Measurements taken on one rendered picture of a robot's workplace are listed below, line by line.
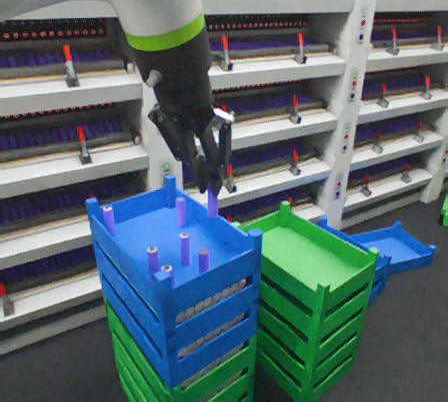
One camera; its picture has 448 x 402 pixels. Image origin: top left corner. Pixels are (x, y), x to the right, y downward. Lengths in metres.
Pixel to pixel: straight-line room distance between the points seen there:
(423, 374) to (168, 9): 1.12
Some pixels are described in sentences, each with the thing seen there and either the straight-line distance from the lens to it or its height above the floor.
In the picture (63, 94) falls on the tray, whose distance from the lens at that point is 0.95.
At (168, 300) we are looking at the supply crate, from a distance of 0.59.
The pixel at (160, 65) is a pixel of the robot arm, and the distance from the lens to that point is 0.44.
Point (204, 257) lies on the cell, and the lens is 0.62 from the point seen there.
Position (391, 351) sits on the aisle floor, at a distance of 1.29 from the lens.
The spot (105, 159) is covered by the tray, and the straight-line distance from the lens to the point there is 1.02.
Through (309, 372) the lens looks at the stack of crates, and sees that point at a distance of 0.99.
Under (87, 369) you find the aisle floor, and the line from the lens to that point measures 1.21.
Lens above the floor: 0.92
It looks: 26 degrees down
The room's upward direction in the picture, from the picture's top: straight up
